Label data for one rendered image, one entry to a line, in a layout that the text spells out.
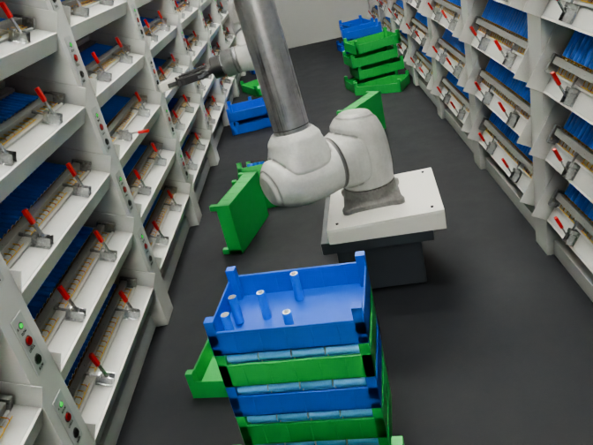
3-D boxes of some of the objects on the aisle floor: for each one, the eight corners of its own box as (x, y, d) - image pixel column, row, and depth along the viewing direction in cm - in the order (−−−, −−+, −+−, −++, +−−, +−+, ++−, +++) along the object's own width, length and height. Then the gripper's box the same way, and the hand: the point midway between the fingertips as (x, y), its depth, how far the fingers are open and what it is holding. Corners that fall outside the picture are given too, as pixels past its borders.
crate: (386, 128, 308) (380, 90, 300) (357, 151, 288) (350, 110, 279) (372, 128, 313) (366, 90, 304) (343, 150, 293) (335, 110, 284)
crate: (225, 326, 180) (218, 305, 177) (288, 321, 175) (283, 299, 172) (192, 398, 154) (183, 374, 151) (266, 395, 149) (259, 371, 146)
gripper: (224, 80, 200) (160, 103, 203) (229, 70, 214) (168, 92, 217) (216, 58, 196) (150, 82, 200) (221, 49, 211) (160, 72, 214)
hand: (168, 84), depth 208 cm, fingers open, 3 cm apart
